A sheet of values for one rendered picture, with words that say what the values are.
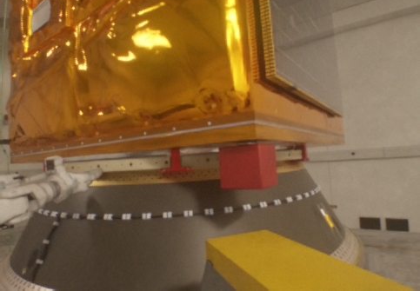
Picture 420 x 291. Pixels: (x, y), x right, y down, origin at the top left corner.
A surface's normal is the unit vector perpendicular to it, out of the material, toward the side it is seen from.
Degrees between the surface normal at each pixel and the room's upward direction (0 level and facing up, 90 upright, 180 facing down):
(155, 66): 90
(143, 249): 62
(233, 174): 90
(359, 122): 90
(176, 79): 91
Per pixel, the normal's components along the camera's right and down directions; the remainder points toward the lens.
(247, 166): -0.58, -0.03
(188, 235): 0.07, -0.54
